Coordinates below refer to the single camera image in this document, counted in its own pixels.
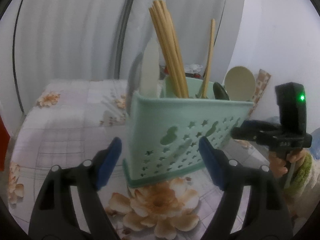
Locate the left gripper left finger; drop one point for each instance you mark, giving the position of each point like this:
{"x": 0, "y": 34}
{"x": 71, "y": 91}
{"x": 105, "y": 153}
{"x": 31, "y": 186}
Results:
{"x": 53, "y": 215}

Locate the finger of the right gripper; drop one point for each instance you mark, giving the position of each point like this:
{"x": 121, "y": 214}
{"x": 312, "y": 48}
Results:
{"x": 245, "y": 134}
{"x": 260, "y": 125}

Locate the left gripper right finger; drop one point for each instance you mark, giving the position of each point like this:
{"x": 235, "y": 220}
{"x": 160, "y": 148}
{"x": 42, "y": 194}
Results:
{"x": 267, "y": 215}

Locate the white plastic ladle spoon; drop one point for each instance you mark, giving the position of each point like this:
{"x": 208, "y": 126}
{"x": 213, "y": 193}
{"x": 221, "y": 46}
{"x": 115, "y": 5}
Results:
{"x": 240, "y": 84}

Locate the metal spoon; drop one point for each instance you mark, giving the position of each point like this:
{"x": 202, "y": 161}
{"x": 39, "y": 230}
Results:
{"x": 219, "y": 92}

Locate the mint green utensil holder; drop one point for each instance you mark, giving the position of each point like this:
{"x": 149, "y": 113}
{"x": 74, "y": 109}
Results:
{"x": 164, "y": 132}

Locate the wooden chopstick carried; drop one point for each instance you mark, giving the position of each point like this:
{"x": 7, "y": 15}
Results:
{"x": 209, "y": 60}

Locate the white plastic rice paddle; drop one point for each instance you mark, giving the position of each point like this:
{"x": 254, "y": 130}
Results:
{"x": 149, "y": 73}

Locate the wooden chopstick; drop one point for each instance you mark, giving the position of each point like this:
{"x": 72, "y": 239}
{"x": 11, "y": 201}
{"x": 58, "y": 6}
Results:
{"x": 162, "y": 31}
{"x": 168, "y": 55}

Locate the person right hand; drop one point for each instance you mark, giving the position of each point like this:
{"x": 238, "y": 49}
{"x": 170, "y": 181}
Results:
{"x": 279, "y": 167}

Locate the patterned brown box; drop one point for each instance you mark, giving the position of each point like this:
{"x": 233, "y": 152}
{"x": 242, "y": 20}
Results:
{"x": 262, "y": 81}

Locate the green fuzzy sleeve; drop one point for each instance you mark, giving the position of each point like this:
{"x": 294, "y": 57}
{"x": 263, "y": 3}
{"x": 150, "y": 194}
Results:
{"x": 305, "y": 185}

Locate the red lighter bottle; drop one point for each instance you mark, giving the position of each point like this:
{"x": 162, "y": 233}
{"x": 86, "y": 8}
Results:
{"x": 194, "y": 75}

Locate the red gift bag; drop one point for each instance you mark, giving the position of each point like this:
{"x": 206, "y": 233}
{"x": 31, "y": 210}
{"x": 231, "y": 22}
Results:
{"x": 4, "y": 141}

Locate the floral plaid tablecloth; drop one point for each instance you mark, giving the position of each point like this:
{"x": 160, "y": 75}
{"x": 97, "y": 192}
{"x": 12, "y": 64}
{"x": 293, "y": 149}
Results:
{"x": 84, "y": 121}

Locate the grey curtain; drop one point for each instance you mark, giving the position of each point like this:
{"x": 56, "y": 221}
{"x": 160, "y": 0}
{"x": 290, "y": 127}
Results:
{"x": 43, "y": 40}

